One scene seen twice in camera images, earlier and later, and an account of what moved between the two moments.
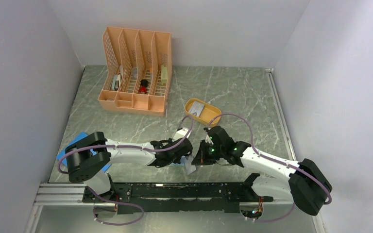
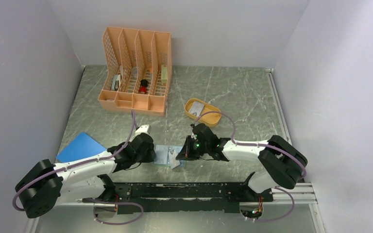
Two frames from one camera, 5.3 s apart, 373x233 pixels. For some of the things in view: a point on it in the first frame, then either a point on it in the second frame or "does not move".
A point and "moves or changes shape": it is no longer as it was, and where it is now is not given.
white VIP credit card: (190, 167) moves or changes shape
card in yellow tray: (196, 108) does not move
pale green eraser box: (164, 74) does not move
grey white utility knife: (116, 82) does not move
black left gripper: (177, 159) -> (150, 155)
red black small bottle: (143, 88) does not move
